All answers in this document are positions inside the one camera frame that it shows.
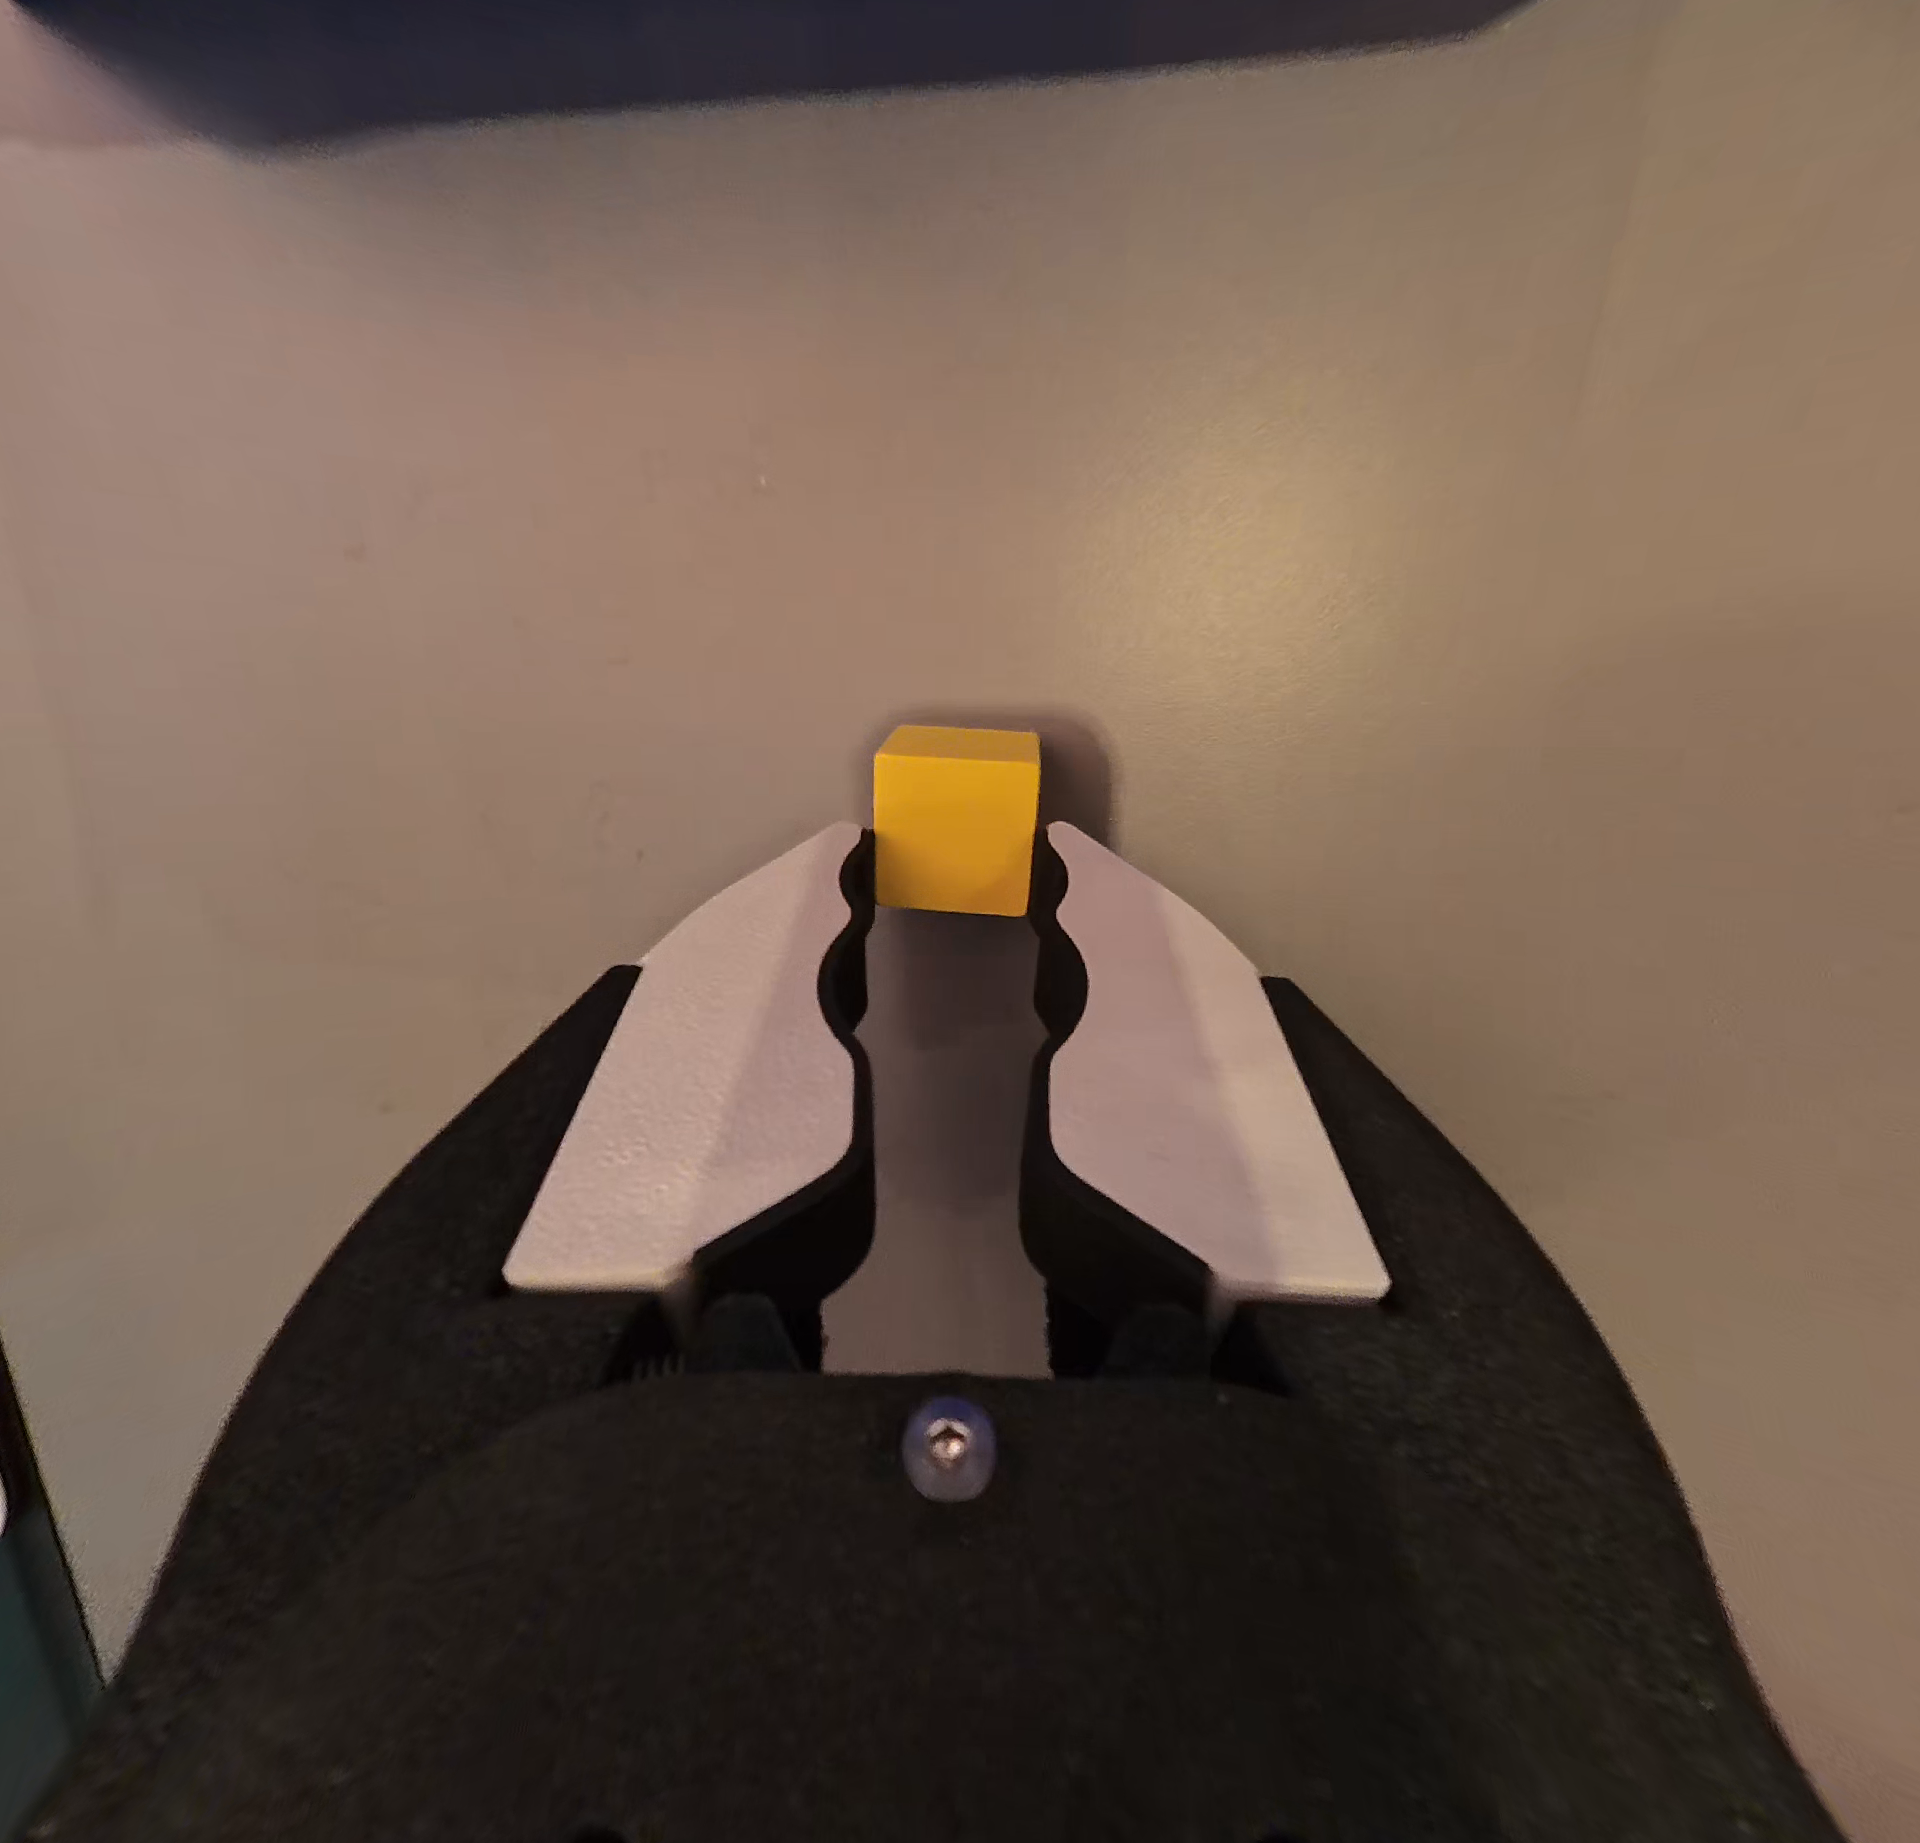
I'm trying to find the black rectangular table panel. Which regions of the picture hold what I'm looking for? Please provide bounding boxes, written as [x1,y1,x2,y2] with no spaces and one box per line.
[0,1334,110,1808]

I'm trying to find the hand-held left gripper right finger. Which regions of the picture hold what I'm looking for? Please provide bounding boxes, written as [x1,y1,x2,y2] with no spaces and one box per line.
[1023,821,1393,1336]

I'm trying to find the yellow cube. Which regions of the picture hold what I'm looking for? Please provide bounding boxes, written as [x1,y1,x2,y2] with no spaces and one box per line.
[870,725,1042,920]

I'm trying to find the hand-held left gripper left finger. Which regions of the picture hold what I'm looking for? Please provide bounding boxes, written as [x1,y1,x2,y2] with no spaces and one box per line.
[502,821,880,1321]

